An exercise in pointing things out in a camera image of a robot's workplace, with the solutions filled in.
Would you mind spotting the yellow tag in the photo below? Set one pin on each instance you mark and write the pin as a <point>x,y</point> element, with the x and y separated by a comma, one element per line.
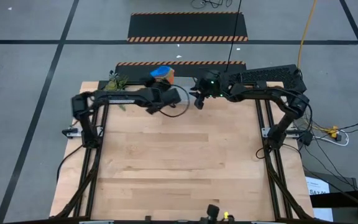
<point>226,215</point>

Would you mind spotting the orange measuring cup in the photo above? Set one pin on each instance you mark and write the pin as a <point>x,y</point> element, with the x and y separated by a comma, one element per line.
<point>171,77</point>

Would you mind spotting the black aluminium table frame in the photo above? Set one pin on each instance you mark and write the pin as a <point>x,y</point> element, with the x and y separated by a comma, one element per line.
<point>145,217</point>

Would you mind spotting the artificial succulent plant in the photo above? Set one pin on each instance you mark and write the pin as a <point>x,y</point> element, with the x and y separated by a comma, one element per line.
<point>117,83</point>

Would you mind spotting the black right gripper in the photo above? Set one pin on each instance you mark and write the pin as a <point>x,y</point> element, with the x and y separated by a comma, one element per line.
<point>210,85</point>

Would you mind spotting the white paper sign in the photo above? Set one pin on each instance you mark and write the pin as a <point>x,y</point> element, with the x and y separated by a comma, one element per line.
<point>317,186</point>

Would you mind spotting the black cart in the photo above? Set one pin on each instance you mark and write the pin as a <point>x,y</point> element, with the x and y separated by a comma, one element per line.
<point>343,199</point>

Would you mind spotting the yellow connector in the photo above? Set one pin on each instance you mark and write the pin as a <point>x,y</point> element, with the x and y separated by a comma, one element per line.
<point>332,132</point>

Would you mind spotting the grey metal mounting plate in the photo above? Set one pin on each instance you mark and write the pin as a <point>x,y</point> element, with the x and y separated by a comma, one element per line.
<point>264,132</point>
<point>76,132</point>

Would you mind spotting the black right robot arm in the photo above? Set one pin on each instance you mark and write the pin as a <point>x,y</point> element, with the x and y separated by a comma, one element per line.
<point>259,91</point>

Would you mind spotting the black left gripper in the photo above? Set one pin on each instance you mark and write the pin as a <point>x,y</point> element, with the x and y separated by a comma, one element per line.
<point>166,98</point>

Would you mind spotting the small blue measuring cup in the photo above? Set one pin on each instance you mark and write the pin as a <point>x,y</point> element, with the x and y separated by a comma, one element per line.
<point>159,72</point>

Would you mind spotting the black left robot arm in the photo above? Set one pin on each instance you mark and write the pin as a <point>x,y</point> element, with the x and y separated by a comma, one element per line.
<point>120,97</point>

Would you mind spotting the black hazard-striped floor mat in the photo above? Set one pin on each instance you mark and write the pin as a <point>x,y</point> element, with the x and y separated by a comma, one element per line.
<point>185,26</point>
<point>135,70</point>

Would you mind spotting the black computer case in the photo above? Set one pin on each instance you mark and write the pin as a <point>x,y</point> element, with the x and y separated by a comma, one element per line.
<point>269,74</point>

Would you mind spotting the black handheld controller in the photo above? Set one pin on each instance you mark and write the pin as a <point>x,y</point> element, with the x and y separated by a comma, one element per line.
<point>212,212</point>

